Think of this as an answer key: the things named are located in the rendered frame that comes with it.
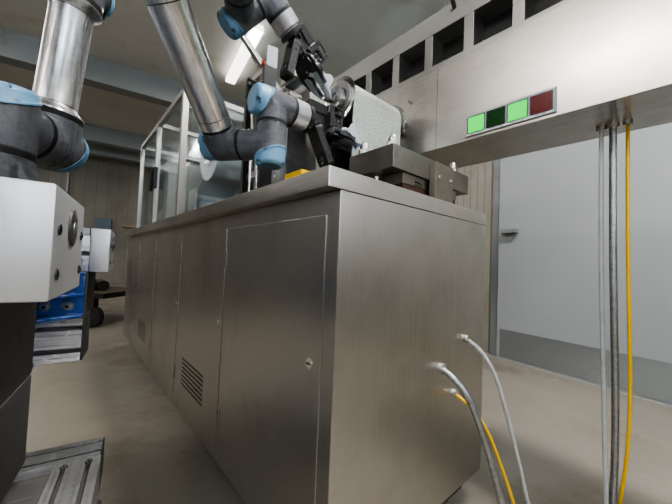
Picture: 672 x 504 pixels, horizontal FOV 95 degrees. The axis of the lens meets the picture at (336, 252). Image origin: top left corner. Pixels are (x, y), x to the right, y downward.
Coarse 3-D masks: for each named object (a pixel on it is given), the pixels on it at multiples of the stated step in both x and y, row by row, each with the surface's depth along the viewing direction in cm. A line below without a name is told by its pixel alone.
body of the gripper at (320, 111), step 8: (312, 104) 84; (320, 104) 85; (312, 112) 82; (320, 112) 85; (328, 112) 86; (336, 112) 89; (344, 112) 89; (312, 120) 82; (320, 120) 86; (328, 120) 86; (336, 120) 89; (328, 128) 86; (336, 128) 87; (328, 136) 88; (336, 136) 88
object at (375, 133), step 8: (360, 112) 98; (352, 120) 96; (360, 120) 98; (368, 120) 101; (376, 120) 103; (360, 128) 98; (368, 128) 101; (376, 128) 103; (384, 128) 106; (360, 136) 98; (368, 136) 101; (376, 136) 103; (384, 136) 106; (376, 144) 103; (384, 144) 106; (352, 152) 96
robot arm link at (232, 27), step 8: (224, 0) 77; (256, 0) 82; (224, 8) 80; (232, 8) 77; (240, 8) 77; (248, 8) 78; (256, 8) 82; (224, 16) 80; (232, 16) 80; (240, 16) 80; (248, 16) 81; (256, 16) 84; (264, 16) 85; (224, 24) 82; (232, 24) 81; (240, 24) 82; (248, 24) 83; (256, 24) 86; (232, 32) 83; (240, 32) 83
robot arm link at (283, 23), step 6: (288, 12) 86; (276, 18) 86; (282, 18) 86; (288, 18) 86; (294, 18) 87; (276, 24) 87; (282, 24) 87; (288, 24) 87; (294, 24) 88; (276, 30) 89; (282, 30) 88; (288, 30) 88; (282, 36) 90
